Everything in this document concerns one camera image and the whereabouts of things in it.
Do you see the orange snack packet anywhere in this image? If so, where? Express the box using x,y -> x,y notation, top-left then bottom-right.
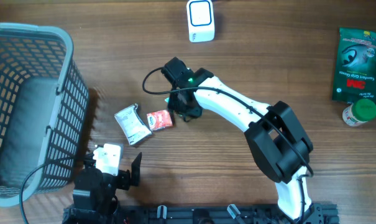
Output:
147,110 -> 173,131

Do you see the white foil pouch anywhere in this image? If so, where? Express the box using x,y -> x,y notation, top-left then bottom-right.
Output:
114,103 -> 152,146

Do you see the green glove package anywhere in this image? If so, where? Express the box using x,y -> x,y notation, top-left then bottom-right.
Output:
331,27 -> 376,104

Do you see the green lid seasoning jar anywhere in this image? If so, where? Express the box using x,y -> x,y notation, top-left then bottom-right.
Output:
342,98 -> 376,127

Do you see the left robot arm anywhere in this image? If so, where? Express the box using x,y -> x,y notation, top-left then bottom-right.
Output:
62,154 -> 142,224

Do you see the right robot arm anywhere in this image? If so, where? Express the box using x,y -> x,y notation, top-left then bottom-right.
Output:
160,57 -> 313,222

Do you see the white barcode scanner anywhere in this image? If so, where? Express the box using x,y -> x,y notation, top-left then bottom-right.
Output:
186,0 -> 215,43

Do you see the grey plastic mesh basket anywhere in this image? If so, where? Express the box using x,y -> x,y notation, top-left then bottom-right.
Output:
0,22 -> 89,207

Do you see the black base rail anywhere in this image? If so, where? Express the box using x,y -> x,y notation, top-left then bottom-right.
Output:
62,203 -> 340,224

